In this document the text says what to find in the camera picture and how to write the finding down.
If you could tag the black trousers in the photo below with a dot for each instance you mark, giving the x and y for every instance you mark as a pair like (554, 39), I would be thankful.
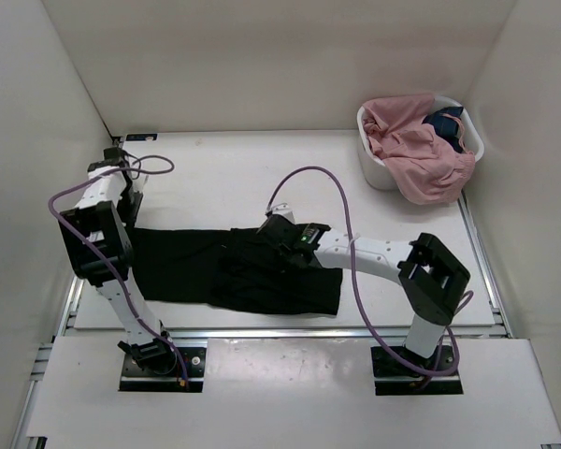
(229, 269)

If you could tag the pink garment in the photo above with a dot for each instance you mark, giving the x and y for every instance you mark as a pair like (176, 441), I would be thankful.
(426, 169)

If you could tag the navy blue garment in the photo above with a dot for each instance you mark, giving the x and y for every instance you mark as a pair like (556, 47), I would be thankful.
(448, 125)

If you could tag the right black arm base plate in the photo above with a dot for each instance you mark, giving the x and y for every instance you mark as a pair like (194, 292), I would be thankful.
(393, 379)

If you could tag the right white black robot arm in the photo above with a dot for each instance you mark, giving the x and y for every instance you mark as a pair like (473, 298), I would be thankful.
(435, 283)

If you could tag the aluminium rail frame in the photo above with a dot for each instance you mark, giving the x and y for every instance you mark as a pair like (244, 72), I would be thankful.
(224, 180)

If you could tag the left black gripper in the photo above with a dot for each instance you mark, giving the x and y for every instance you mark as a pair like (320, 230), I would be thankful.
(130, 216)

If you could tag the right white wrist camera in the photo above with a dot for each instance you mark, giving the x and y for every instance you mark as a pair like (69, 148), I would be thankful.
(282, 209)

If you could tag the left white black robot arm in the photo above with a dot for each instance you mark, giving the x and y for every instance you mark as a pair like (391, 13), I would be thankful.
(95, 218)

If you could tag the white laundry basket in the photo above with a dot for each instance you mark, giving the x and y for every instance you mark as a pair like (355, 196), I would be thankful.
(376, 173)

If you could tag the white front cover board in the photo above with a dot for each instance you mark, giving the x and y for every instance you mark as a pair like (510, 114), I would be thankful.
(292, 394)

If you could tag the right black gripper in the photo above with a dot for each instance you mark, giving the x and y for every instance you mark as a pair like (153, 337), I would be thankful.
(292, 264)

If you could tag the blue label sticker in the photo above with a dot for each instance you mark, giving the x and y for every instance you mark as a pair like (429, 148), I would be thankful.
(141, 137)

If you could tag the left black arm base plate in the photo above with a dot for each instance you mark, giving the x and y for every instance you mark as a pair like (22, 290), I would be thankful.
(167, 376)

